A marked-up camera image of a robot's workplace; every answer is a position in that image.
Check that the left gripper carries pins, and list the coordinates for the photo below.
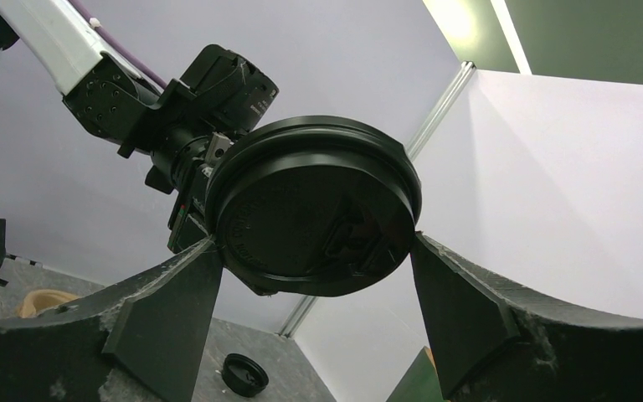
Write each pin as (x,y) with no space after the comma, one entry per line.
(220,98)

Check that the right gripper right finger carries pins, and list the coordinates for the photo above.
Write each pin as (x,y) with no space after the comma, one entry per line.
(496,340)

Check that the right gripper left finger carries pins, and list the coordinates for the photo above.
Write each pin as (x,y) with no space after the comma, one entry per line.
(141,339)

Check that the black coffee lid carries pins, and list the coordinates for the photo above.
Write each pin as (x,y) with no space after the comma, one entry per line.
(313,205)
(243,375)

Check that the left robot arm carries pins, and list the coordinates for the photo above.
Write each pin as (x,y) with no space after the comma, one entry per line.
(111,112)

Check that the green paper bag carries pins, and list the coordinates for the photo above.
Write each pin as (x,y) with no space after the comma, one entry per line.
(420,382)

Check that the brown cardboard cup carrier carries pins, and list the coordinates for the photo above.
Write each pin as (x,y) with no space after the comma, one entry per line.
(42,299)

